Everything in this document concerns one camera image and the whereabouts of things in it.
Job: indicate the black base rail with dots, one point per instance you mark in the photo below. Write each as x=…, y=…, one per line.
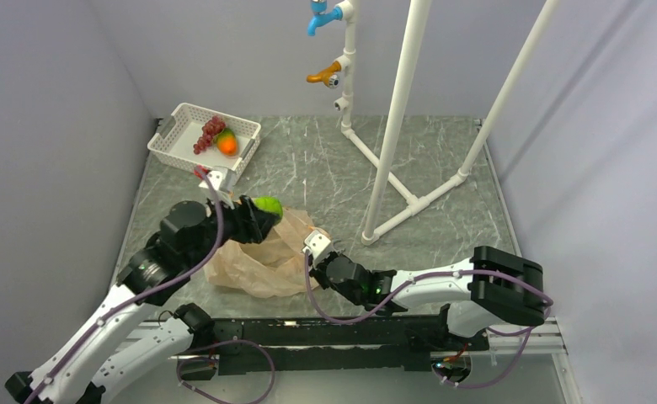
x=406, y=342

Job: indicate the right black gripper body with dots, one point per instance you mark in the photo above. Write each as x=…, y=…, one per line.
x=320, y=274

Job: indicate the translucent orange plastic bag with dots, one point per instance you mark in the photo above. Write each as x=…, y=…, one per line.
x=273, y=268

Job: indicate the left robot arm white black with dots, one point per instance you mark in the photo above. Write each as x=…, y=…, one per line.
x=90, y=367

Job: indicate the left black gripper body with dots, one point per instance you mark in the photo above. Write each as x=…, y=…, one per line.
x=237, y=228

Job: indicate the white plastic basket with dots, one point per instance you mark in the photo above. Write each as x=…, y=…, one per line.
x=196, y=136

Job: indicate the fake red grapes bunch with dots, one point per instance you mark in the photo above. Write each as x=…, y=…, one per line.
x=209, y=130

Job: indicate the orange faucet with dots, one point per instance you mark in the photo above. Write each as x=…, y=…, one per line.
x=329, y=76

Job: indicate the blue faucet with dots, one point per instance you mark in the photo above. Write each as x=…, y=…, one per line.
x=321, y=16

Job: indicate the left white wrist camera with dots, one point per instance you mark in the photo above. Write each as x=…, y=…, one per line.
x=221, y=179

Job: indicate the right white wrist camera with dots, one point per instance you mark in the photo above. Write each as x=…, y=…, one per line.
x=317, y=246

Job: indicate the fake green fruit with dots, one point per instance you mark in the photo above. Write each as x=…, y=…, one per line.
x=270, y=205

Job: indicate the fake mango orange green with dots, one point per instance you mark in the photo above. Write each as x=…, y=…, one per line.
x=226, y=143

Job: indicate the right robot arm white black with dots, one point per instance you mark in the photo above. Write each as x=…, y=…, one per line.
x=491, y=286

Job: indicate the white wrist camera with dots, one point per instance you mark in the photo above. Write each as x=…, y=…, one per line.
x=317, y=246
x=221, y=179

